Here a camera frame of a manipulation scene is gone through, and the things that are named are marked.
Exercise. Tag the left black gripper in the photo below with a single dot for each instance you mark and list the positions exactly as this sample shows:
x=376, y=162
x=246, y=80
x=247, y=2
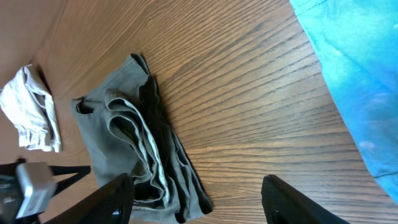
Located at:
x=12, y=196

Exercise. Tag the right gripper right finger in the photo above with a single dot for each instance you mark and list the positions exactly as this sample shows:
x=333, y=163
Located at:
x=283, y=204

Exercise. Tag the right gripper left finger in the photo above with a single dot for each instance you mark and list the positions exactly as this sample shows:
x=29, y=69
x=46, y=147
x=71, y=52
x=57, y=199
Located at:
x=111, y=204

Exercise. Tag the grey shorts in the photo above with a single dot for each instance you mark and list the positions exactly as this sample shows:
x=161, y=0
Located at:
x=126, y=130

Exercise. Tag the folded beige shorts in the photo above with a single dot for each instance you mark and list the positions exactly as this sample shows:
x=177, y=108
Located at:
x=29, y=106

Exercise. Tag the light blue t-shirt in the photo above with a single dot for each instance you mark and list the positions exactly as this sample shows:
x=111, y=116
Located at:
x=356, y=44

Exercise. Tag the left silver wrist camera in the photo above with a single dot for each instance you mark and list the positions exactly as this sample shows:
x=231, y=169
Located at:
x=37, y=185

